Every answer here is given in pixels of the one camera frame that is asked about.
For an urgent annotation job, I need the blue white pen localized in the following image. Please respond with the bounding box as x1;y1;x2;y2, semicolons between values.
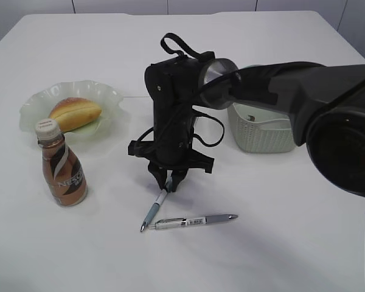
140;178;172;232

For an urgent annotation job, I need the grey-green plastic basket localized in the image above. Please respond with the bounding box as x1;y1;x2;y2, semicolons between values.
227;63;296;153

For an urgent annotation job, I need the grey white pen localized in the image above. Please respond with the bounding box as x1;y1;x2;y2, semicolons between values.
148;214;238;230

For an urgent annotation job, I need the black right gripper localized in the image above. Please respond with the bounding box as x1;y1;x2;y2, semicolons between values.
128;59;214;192

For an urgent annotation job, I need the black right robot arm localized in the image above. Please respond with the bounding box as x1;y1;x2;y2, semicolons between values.
128;56;365;197

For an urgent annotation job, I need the brown Nescafe coffee bottle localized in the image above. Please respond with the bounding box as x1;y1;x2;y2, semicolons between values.
35;119;88;207

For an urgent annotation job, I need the colourful paper scrap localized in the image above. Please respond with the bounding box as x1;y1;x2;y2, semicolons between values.
246;115;256;122

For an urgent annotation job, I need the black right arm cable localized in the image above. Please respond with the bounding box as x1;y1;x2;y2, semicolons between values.
133;32;365;292

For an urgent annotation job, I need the green wavy glass plate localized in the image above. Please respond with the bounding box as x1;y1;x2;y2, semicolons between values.
19;80;130;143

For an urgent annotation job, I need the golden bread roll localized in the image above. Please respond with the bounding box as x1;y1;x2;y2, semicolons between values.
49;97;102;132

